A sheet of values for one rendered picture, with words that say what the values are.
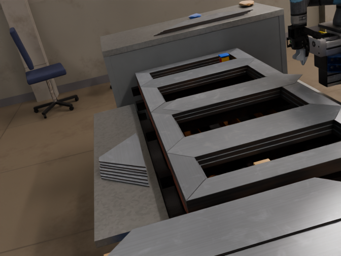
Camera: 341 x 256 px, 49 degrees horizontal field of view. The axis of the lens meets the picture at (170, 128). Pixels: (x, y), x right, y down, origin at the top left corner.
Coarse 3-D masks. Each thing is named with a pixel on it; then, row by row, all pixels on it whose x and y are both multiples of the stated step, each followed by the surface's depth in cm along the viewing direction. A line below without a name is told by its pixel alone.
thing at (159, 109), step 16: (192, 64) 252; (208, 64) 252; (192, 80) 221; (208, 80) 222; (256, 96) 182; (272, 96) 183; (288, 96) 176; (160, 112) 183; (176, 112) 179; (192, 112) 180; (208, 112) 180; (304, 128) 142; (320, 128) 142; (336, 128) 142; (256, 144) 141; (272, 144) 141; (288, 144) 142; (208, 160) 139; (224, 160) 139; (336, 160) 120; (288, 176) 119; (304, 176) 120; (320, 176) 121; (224, 192) 116; (240, 192) 117; (256, 192) 119; (192, 208) 116
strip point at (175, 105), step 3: (174, 102) 192; (177, 102) 191; (168, 105) 189; (171, 105) 189; (174, 105) 188; (177, 105) 187; (180, 105) 186; (165, 108) 186; (168, 108) 186; (171, 108) 185; (174, 108) 184; (177, 108) 183; (180, 108) 183
